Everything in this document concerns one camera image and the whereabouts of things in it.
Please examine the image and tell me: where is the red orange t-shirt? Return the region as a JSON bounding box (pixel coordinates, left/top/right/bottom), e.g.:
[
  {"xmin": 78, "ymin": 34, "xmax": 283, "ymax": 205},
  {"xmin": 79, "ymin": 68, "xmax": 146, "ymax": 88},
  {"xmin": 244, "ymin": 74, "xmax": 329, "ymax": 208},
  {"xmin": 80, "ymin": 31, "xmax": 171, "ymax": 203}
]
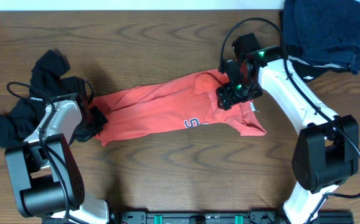
[{"xmin": 92, "ymin": 69, "xmax": 267, "ymax": 146}]

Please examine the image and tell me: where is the black t-shirt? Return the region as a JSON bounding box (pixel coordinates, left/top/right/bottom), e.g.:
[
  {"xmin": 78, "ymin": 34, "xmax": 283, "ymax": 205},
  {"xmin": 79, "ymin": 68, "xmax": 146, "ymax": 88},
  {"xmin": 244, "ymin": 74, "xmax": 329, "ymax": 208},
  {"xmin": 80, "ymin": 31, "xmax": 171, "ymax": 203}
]
[{"xmin": 0, "ymin": 49, "xmax": 87, "ymax": 148}]

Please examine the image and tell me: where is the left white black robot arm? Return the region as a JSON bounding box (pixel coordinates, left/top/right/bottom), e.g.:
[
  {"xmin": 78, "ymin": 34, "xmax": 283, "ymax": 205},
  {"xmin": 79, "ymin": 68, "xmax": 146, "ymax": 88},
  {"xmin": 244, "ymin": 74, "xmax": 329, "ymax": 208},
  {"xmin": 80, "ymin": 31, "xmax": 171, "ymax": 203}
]
[{"xmin": 5, "ymin": 78, "xmax": 110, "ymax": 223}]

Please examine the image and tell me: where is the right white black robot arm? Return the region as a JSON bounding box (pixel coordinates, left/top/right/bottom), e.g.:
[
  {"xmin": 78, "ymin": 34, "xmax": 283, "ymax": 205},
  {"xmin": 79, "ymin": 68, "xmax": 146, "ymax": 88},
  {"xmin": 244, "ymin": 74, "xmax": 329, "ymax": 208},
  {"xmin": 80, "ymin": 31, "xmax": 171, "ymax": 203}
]
[{"xmin": 216, "ymin": 33, "xmax": 359, "ymax": 223}]

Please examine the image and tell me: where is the folded black garment white print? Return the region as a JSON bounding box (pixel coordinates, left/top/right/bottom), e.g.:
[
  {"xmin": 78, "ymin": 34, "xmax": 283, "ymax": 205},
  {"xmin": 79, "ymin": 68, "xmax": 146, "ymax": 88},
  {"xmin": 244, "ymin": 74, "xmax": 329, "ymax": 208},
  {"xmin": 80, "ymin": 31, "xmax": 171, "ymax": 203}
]
[{"xmin": 279, "ymin": 10, "xmax": 349, "ymax": 82}]

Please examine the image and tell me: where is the folded navy blue garment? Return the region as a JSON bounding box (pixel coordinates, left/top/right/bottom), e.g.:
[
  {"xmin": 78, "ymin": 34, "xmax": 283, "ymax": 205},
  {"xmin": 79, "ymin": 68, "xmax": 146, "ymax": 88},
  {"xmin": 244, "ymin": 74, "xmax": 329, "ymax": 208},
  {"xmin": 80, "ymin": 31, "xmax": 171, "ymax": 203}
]
[{"xmin": 283, "ymin": 0, "xmax": 360, "ymax": 75}]

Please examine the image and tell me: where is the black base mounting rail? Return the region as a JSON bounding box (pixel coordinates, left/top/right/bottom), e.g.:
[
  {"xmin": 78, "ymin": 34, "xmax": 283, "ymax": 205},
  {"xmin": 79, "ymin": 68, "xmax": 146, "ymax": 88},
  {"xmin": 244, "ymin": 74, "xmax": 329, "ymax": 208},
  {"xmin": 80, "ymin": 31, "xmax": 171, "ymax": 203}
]
[{"xmin": 42, "ymin": 209, "xmax": 355, "ymax": 224}]

